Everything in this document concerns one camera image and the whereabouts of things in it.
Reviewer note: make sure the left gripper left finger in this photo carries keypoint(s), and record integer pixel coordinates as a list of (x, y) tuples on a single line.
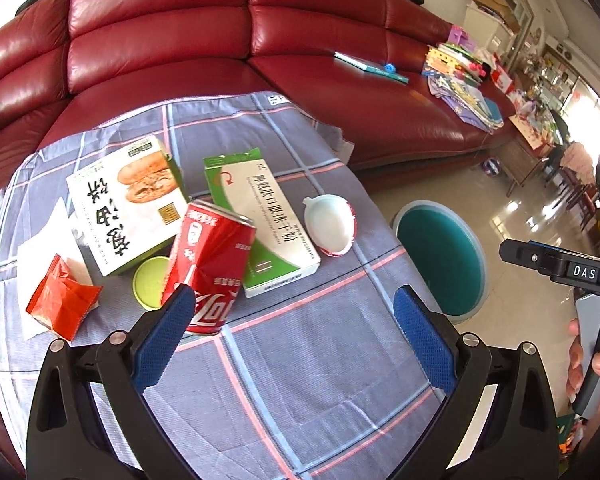
[(66, 438)]

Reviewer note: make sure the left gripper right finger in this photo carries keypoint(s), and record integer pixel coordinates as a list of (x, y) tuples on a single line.
[(519, 437)]

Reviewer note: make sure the red orange snack wrapper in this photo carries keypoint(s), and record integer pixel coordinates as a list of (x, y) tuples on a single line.
[(60, 302)]

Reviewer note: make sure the white green-label bottle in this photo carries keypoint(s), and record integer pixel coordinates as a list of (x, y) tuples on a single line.
[(148, 282)]

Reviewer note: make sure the white tissue paper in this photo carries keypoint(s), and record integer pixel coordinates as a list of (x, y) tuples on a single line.
[(35, 255)]

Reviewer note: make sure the red cola can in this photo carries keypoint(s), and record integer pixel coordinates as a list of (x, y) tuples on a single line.
[(209, 255)]

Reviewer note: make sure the white burger food box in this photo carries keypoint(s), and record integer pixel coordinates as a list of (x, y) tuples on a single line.
[(128, 203)]

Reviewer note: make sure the white red plastic bowl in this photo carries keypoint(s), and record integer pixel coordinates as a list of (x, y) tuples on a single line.
[(331, 223)]

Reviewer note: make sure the green white medicine box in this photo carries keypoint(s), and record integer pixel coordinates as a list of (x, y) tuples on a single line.
[(282, 252)]

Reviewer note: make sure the teal plastic trash bucket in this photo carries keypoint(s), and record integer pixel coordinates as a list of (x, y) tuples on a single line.
[(447, 254)]

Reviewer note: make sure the wooden side table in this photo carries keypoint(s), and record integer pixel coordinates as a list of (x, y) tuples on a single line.
[(522, 157)]

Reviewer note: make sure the small blue white ball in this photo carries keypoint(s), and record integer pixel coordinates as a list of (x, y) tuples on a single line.
[(491, 167)]

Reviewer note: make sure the purple plaid tablecloth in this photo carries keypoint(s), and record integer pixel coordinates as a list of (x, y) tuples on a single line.
[(314, 380)]

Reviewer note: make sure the pile of colourful papers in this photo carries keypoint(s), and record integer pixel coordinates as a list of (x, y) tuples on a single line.
[(456, 70)]

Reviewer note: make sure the teal book on sofa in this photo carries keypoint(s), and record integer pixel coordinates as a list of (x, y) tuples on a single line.
[(387, 71)]

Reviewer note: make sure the cardboard box on cabinet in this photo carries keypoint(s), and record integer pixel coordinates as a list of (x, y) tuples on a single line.
[(502, 9)]

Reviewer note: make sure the red leather sofa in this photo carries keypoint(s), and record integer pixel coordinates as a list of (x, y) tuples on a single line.
[(69, 65)]

